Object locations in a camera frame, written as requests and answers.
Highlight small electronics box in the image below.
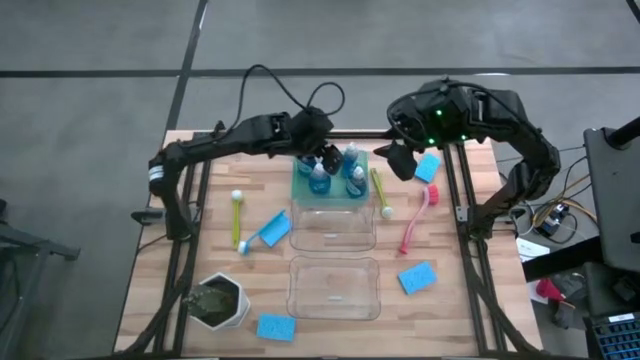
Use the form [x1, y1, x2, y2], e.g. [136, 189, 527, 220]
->
[532, 202, 574, 239]

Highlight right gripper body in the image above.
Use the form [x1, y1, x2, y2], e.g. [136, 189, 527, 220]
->
[389, 115, 441, 151]

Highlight green potted plant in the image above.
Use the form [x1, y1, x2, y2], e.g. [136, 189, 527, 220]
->
[182, 282, 240, 326]

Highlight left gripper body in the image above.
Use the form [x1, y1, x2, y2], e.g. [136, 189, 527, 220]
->
[292, 106, 334, 154]

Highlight black desk bar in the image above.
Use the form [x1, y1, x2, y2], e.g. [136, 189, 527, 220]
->
[522, 234, 606, 282]

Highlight blue plastic scoop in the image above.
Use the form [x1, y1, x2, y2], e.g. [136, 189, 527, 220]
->
[236, 209, 289, 257]

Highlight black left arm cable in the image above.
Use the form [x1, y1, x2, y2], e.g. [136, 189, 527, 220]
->
[233, 63, 346, 132]

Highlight red object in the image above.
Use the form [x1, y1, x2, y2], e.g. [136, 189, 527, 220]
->
[534, 277, 566, 302]

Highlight blue sponge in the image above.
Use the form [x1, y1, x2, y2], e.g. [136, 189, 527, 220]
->
[255, 312, 298, 343]
[414, 152, 443, 184]
[259, 213, 293, 249]
[397, 260, 439, 296]

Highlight backlit laptop keyboard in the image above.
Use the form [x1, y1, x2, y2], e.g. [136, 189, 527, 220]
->
[584, 310, 640, 360]

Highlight white paper sheet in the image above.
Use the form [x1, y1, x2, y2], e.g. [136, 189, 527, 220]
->
[515, 237, 551, 264]

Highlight coloured wire bundle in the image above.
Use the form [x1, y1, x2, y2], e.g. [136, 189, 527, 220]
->
[499, 144, 601, 246]

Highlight teal plastic bin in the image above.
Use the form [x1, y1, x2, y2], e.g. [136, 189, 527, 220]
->
[291, 148, 372, 210]

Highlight clear plastic bin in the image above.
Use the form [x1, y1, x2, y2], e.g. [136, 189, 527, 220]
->
[286, 255, 382, 321]
[288, 199, 377, 253]

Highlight grey metal stand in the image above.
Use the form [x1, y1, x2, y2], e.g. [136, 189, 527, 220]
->
[0, 198, 81, 360]

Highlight grey laptop lid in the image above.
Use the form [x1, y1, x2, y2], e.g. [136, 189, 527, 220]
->
[583, 127, 640, 274]

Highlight white hexagonal plant pot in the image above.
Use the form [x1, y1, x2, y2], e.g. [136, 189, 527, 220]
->
[187, 271, 252, 332]

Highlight black aluminium table frame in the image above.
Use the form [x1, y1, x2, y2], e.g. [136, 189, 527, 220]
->
[117, 130, 541, 359]

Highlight green dish brush white bristles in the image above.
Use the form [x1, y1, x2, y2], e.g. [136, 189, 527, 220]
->
[368, 167, 395, 220]
[230, 189, 245, 250]

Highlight black pole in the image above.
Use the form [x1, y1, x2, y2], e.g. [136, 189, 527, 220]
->
[602, 115, 640, 150]

